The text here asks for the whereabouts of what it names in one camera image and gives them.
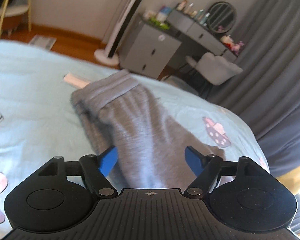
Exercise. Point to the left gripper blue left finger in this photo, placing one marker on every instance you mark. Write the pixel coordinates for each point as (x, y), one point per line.
(95, 170)

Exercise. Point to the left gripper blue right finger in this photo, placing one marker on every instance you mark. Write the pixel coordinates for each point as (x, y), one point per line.
(206, 169)

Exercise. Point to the grey sweatpants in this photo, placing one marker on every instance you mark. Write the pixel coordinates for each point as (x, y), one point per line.
(119, 111)

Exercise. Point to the light blue patterned bedsheet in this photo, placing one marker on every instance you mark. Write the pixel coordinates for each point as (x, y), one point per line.
(39, 121)

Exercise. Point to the grey curtain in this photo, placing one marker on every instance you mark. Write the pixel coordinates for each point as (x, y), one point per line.
(266, 95)

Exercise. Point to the white upholstered chair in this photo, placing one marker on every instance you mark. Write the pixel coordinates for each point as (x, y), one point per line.
(215, 69)

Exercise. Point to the white tower fan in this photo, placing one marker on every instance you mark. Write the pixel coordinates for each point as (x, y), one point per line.
(108, 56)

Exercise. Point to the pink plush toy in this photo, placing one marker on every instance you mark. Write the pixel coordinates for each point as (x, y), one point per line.
(236, 48)

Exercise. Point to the grey bedside cabinet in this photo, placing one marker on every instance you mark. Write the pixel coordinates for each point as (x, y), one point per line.
(146, 49)

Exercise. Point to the grey dressing desk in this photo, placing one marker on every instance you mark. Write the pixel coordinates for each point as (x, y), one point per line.
(199, 34)

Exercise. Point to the round black mirror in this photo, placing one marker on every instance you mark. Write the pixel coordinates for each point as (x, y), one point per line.
(222, 17)

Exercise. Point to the white round stool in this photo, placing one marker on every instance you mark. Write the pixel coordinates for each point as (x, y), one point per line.
(13, 16)

